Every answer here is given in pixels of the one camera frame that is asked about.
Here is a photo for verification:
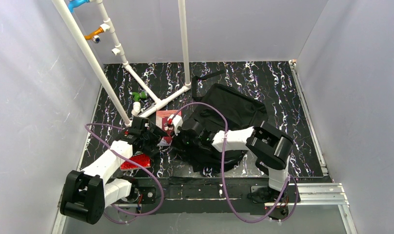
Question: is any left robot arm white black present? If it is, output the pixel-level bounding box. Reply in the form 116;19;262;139
59;117;167;224

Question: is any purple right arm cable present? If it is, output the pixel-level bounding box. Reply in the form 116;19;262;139
173;102;299;224

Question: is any orange pipe valve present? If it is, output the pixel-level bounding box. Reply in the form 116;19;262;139
84;27;104;44

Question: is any blue pipe valve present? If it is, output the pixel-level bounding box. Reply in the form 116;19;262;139
67;0;91;13

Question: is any red patterned book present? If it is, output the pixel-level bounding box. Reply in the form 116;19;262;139
120;154;151;171

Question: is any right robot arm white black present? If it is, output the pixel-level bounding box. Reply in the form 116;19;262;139
168;115;293;203

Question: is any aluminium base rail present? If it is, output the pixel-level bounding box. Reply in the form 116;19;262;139
53;178;357;234

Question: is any black student backpack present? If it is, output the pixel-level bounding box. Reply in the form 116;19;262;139
176;70;269;174

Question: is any green pipe valve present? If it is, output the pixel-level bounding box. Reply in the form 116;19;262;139
131;91;148;102

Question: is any black mounting base plate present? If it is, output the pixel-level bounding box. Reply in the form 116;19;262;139
108;175;301;215

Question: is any pink comic book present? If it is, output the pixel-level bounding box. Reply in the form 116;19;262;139
156;110;177;147

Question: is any white PVC pipe frame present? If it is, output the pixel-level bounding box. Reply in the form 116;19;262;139
51;0;192;127

